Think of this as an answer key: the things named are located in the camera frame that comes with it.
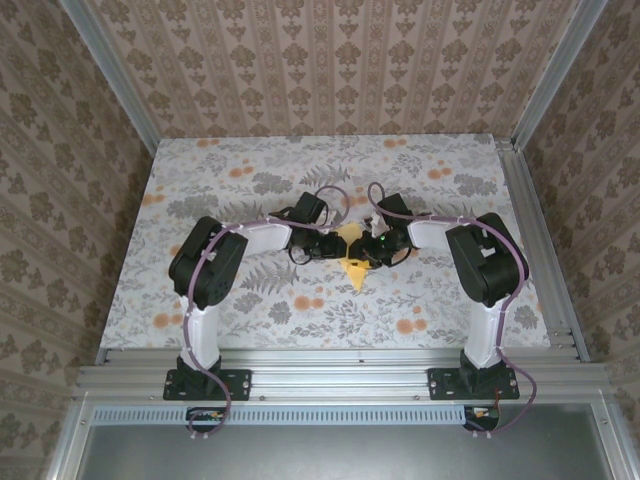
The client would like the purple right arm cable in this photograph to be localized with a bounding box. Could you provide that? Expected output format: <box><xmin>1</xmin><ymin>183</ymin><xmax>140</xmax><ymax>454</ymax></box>
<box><xmin>368</xmin><ymin>182</ymin><xmax>538</xmax><ymax>436</ymax></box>

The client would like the aluminium side rail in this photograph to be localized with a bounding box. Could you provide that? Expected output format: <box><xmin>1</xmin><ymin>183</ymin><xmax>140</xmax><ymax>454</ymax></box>
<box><xmin>494</xmin><ymin>139</ymin><xmax>591</xmax><ymax>364</ymax></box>

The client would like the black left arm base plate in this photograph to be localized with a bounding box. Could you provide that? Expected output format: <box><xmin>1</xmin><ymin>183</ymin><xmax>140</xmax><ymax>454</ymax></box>
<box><xmin>163</xmin><ymin>368</ymin><xmax>252</xmax><ymax>401</ymax></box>

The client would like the yellow cloth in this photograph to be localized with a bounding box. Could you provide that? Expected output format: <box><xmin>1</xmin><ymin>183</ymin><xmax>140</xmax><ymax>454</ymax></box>
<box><xmin>334</xmin><ymin>222</ymin><xmax>377</xmax><ymax>295</ymax></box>

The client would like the grey metal panel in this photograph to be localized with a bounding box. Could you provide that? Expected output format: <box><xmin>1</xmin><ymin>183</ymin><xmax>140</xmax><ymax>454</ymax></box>
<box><xmin>74</xmin><ymin>424</ymin><xmax>611</xmax><ymax>480</ymax></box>

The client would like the aluminium frame rail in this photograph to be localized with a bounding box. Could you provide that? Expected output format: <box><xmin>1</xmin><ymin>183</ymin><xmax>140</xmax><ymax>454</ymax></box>
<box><xmin>74</xmin><ymin>347</ymin><xmax>609</xmax><ymax>401</ymax></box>

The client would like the floral printed tablecloth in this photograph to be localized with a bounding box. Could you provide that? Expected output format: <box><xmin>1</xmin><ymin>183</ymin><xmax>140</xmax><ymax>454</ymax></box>
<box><xmin>98</xmin><ymin>133</ymin><xmax>552</xmax><ymax>351</ymax></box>

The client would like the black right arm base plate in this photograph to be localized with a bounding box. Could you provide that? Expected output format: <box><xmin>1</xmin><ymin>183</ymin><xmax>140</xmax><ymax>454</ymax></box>
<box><xmin>428</xmin><ymin>367</ymin><xmax>521</xmax><ymax>401</ymax></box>

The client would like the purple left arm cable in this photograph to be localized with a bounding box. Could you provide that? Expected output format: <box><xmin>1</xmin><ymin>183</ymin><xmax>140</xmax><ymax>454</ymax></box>
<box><xmin>180</xmin><ymin>185</ymin><xmax>351</xmax><ymax>444</ymax></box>

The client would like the aluminium corner post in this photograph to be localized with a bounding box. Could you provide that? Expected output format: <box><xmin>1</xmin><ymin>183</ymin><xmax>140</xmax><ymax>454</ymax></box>
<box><xmin>512</xmin><ymin>0</ymin><xmax>609</xmax><ymax>151</ymax></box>
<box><xmin>59</xmin><ymin>0</ymin><xmax>161</xmax><ymax>154</ymax></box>

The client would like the grey slotted cable duct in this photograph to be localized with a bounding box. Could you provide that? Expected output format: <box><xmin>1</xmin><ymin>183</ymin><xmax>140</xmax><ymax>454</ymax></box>
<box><xmin>92</xmin><ymin>404</ymin><xmax>464</xmax><ymax>426</ymax></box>

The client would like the black connector board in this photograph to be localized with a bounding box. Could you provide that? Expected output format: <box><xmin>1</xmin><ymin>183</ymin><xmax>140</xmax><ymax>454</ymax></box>
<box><xmin>463</xmin><ymin>403</ymin><xmax>501</xmax><ymax>432</ymax></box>
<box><xmin>185</xmin><ymin>406</ymin><xmax>226</xmax><ymax>432</ymax></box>

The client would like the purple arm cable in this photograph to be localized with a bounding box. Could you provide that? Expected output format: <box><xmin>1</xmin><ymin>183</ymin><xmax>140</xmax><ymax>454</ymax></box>
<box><xmin>180</xmin><ymin>185</ymin><xmax>351</xmax><ymax>444</ymax></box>
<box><xmin>368</xmin><ymin>182</ymin><xmax>538</xmax><ymax>436</ymax></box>

